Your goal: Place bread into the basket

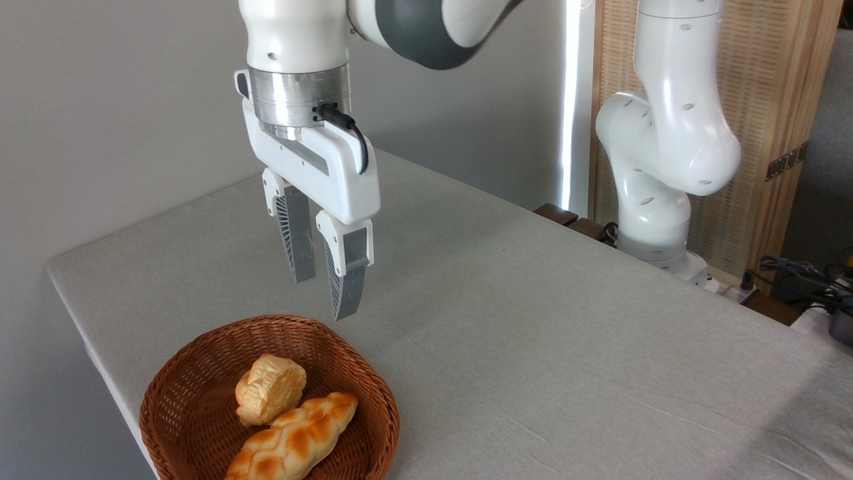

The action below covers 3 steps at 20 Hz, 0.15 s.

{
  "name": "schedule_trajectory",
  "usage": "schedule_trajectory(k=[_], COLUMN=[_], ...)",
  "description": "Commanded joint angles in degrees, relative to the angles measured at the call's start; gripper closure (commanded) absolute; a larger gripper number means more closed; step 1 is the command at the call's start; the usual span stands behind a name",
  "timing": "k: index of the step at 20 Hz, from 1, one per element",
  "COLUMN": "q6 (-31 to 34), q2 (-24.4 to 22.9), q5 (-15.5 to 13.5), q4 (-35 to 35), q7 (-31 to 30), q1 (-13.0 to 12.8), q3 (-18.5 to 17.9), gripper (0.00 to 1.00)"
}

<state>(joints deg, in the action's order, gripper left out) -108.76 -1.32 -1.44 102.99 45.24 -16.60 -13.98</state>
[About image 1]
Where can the round bread roll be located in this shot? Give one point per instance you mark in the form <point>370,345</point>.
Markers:
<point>270,386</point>

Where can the long braided bread loaf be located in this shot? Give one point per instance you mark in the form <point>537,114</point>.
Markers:
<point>293,440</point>

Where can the grey tablecloth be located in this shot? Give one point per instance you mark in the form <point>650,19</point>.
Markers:
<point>566,373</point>

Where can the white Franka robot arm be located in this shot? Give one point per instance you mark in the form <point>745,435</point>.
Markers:
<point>673,133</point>

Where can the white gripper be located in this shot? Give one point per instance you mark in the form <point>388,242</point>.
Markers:
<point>326,176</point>

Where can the dark brown wooden block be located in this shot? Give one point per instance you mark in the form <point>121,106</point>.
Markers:
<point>555,213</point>
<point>590,228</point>

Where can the grey metal pot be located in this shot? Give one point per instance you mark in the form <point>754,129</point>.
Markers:
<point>843,326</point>

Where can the wooden slatted folding screen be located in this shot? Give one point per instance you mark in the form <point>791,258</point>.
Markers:
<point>773,80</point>

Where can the dark metal screen hinge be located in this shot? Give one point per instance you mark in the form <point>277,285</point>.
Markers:
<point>786,161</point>

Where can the brown wicker basket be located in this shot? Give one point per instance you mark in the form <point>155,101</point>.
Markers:
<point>193,406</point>

